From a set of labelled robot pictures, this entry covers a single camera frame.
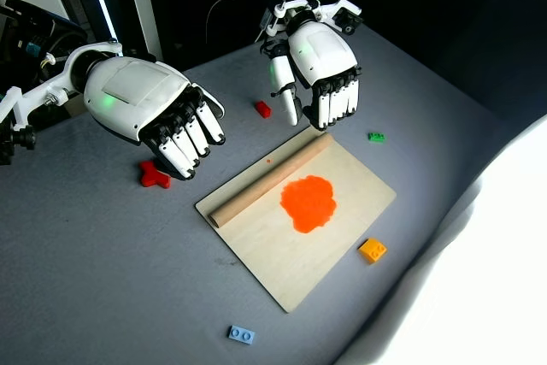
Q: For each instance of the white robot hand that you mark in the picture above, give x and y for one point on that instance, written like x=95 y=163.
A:
x=128 y=91
x=320 y=53

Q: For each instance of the wooden rolling pin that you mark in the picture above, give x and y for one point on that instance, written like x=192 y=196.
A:
x=269 y=181

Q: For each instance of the small red toy brick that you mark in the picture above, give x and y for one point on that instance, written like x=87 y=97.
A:
x=262 y=109

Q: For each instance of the red cross-shaped block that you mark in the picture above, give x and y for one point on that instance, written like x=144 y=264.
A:
x=149 y=174

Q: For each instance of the green toy brick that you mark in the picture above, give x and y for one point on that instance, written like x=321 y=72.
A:
x=376 y=137

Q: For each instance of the flat orange dough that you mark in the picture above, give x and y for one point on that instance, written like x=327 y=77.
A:
x=307 y=204

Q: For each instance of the grey table cloth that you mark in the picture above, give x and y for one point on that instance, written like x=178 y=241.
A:
x=107 y=254

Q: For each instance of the yellow toy brick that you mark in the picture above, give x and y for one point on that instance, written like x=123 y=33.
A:
x=372 y=250

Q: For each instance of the light wooden board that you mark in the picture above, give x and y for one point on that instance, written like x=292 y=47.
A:
x=307 y=262

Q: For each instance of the white backdrop sheet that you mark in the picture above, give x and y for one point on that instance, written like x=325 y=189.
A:
x=491 y=254

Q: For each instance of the blue toy brick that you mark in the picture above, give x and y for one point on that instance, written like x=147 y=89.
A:
x=241 y=334

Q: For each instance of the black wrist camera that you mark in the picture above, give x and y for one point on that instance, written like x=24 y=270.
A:
x=19 y=138
x=348 y=23

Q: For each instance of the white upright post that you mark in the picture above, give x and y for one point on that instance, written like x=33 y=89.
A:
x=141 y=6

